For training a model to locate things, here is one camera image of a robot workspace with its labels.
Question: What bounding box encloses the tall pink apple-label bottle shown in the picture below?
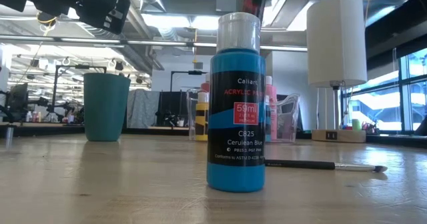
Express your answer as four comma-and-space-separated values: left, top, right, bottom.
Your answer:
266, 75, 278, 141

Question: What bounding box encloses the thin black paint brush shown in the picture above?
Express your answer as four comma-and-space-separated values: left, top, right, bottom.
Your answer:
265, 159, 389, 173

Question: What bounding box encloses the black round ceiling device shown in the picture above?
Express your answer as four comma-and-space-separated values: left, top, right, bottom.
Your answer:
36, 12, 58, 27

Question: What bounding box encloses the long ceiling light bar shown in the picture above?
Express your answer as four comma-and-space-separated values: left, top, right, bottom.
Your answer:
0, 35, 218, 48

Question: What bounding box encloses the teal plastic cup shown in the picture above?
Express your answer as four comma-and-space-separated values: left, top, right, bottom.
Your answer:
83, 72, 132, 143

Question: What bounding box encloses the white shade table lamp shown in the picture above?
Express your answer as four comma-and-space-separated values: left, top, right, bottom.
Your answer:
306, 0, 368, 144

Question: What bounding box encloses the black framed window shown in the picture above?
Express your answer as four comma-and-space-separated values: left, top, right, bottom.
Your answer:
340, 47, 427, 134

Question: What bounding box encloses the small golden yellow paint bottle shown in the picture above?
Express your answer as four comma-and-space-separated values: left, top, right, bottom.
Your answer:
195, 91, 209, 142

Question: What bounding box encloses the black background station frame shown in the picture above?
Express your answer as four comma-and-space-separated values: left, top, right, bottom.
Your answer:
169, 69, 211, 93

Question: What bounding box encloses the grey ceiling box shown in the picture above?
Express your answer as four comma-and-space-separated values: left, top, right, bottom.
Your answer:
216, 0, 248, 13

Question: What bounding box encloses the tall salmon pink paint bottle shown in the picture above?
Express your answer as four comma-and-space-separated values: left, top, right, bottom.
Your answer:
199, 73, 210, 93

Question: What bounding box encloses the clear plastic bin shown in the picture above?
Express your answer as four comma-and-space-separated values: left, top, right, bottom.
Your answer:
185, 87, 301, 144

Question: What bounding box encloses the cerulean blue C825 paint bottle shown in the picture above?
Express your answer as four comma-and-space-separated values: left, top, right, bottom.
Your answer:
206, 12, 267, 193

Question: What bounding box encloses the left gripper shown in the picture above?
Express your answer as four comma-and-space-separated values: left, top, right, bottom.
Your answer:
33, 0, 131, 36

